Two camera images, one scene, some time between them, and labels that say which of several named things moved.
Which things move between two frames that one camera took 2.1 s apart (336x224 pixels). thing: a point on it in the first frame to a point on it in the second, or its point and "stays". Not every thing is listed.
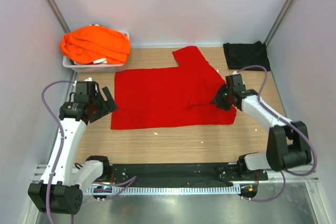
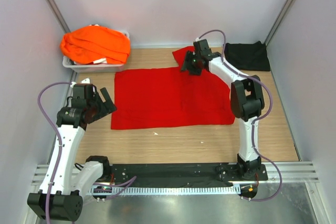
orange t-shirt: x=83 y=44 stays
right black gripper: x=217 y=98 to x=187 y=64
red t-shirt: x=179 y=96 stays
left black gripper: x=108 y=106 stays
